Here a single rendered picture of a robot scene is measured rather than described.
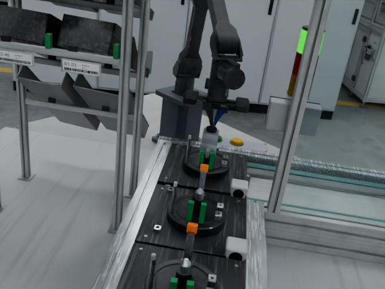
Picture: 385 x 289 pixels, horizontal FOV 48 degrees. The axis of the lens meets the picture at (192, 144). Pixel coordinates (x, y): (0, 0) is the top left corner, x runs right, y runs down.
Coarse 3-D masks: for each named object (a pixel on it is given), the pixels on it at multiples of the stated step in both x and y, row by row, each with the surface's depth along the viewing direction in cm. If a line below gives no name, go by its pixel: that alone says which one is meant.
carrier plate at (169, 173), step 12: (180, 144) 137; (168, 156) 129; (180, 156) 130; (240, 156) 134; (168, 168) 122; (180, 168) 123; (240, 168) 127; (168, 180) 117; (180, 180) 117; (192, 180) 118; (216, 180) 120; (228, 180) 120; (216, 192) 115; (228, 192) 115
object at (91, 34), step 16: (64, 16) 99; (64, 32) 99; (80, 32) 98; (96, 32) 97; (112, 32) 96; (64, 48) 101; (80, 48) 98; (96, 48) 97; (112, 48) 97; (112, 64) 111
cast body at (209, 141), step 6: (210, 126) 121; (204, 132) 119; (210, 132) 119; (216, 132) 120; (204, 138) 119; (210, 138) 119; (216, 138) 119; (204, 144) 119; (210, 144) 120; (216, 144) 120; (204, 150) 120; (210, 150) 120
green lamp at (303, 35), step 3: (303, 30) 94; (303, 33) 94; (306, 33) 94; (300, 36) 95; (303, 36) 94; (306, 36) 94; (300, 39) 95; (303, 39) 94; (300, 42) 95; (303, 42) 95; (300, 45) 95; (303, 45) 95; (297, 48) 97; (300, 48) 96; (303, 48) 95; (297, 51) 97; (300, 51) 96
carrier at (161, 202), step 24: (192, 192) 113; (144, 216) 101; (168, 216) 100; (192, 216) 100; (216, 216) 98; (240, 216) 105; (144, 240) 93; (168, 240) 94; (216, 240) 96; (240, 240) 94
